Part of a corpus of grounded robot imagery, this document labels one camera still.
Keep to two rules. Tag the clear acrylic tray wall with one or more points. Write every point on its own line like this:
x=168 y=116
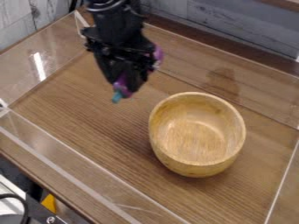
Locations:
x=100 y=196

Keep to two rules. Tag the light wooden bowl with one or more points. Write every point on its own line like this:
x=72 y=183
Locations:
x=196 y=134

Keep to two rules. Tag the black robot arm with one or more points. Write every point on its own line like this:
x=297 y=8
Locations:
x=112 y=5

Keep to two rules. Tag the clear acrylic corner bracket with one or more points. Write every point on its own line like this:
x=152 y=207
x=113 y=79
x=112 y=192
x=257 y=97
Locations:
x=80 y=22

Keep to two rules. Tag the purple toy eggplant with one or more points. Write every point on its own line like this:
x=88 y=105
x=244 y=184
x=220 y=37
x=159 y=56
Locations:
x=120 y=86

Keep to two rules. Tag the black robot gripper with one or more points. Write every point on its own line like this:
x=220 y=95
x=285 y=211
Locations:
x=119 y=45

